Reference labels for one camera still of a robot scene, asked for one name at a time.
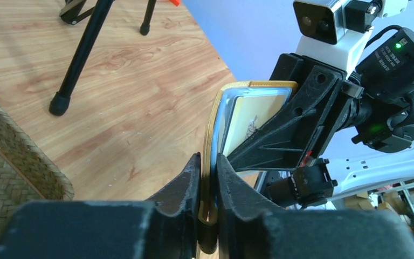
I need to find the yellow leather card holder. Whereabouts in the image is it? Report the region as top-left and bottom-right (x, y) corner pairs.
(197, 80), (299, 255)

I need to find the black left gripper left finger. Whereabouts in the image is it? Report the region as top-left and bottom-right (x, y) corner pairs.
(0, 153), (201, 258)

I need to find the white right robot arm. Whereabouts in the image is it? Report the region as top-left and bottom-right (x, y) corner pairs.
(228, 25), (414, 207)

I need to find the woven straw divided tray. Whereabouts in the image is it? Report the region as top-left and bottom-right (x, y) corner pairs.
(0, 106), (74, 234)

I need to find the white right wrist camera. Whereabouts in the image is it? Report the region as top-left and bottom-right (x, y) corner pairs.
(292, 0), (410, 72)

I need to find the black music stand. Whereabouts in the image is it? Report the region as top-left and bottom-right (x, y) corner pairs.
(49, 0), (158, 117)

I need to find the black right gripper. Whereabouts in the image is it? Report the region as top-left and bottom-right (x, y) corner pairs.
(227, 53), (365, 207)

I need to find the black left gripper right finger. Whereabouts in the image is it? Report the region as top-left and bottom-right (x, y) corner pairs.
(216, 154), (414, 259)

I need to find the red toy block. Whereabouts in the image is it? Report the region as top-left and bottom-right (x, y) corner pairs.
(169, 0), (182, 6)

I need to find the beige illustrated card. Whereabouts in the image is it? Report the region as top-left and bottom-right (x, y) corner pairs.
(222, 94), (288, 156)

